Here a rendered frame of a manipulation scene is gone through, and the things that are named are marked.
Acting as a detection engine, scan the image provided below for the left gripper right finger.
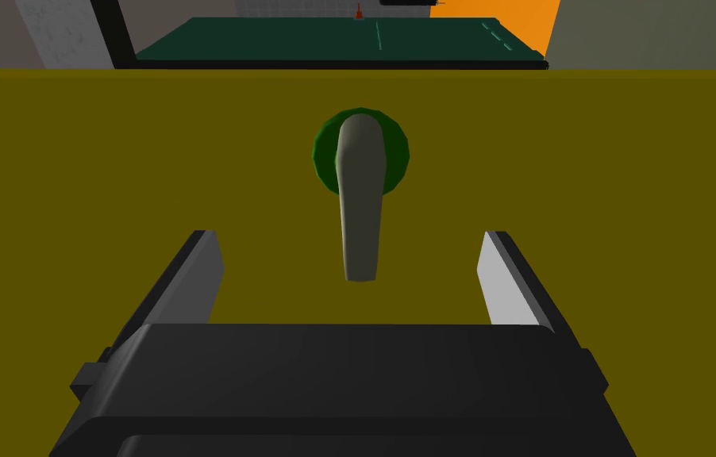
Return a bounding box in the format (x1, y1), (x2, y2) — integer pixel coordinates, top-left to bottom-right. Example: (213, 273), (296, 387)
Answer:
(475, 230), (580, 350)

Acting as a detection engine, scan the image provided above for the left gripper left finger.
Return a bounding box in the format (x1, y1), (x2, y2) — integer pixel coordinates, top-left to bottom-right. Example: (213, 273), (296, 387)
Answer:
(109, 229), (226, 354)

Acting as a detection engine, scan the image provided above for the olive yellow door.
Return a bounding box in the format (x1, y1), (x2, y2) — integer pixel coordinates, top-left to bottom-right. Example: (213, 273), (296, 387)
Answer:
(0, 68), (716, 457)

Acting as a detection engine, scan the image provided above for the dark green table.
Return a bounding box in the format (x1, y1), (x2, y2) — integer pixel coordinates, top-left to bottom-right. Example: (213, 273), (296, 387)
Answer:
(134, 16), (549, 71)

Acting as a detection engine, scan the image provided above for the grey and green door handle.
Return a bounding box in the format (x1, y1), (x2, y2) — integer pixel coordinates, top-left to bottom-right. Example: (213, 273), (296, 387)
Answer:
(311, 107), (411, 283)

